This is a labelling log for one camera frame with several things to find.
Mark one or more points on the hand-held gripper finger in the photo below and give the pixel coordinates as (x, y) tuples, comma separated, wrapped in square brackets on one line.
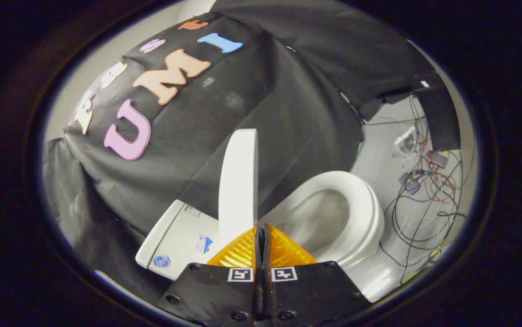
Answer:
[(268, 290), (259, 290)]

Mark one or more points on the white toilet lid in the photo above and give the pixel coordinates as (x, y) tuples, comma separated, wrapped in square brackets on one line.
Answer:
[(238, 190)]

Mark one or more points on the white toilet bowl with seat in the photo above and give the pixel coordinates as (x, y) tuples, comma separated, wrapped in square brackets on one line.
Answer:
[(365, 213)]

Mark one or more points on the small black adapter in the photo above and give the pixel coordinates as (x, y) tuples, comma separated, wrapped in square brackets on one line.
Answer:
[(410, 183)]

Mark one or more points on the black backdrop cloth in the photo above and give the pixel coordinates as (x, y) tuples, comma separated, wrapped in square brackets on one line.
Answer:
[(242, 100)]

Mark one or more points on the clear plastic bag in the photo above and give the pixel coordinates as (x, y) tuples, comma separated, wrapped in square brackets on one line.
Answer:
[(406, 143)]

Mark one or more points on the small circuit board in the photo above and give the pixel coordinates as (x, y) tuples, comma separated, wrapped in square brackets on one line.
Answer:
[(439, 159)]

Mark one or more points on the black box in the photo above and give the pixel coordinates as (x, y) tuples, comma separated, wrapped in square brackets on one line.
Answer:
[(442, 118)]

